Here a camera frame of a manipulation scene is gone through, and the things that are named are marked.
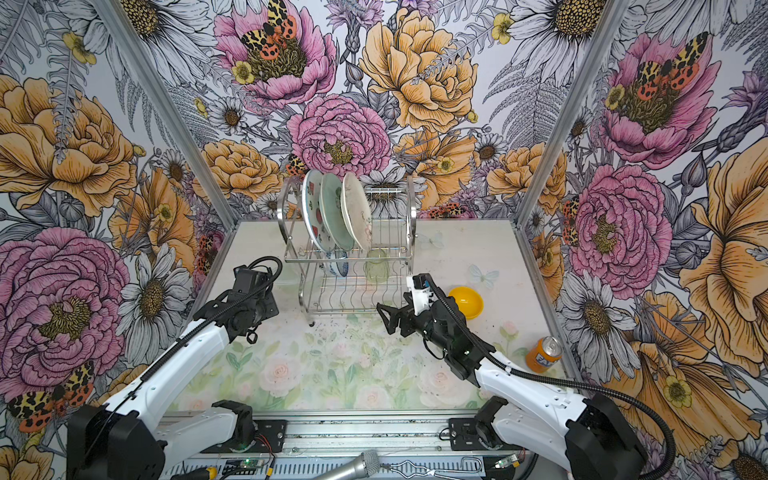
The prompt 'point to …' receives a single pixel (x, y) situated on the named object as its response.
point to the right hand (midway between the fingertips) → (392, 310)
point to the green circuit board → (240, 467)
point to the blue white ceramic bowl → (338, 268)
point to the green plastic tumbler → (376, 266)
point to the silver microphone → (367, 465)
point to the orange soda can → (546, 353)
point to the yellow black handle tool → (209, 473)
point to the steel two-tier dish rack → (394, 217)
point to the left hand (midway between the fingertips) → (262, 313)
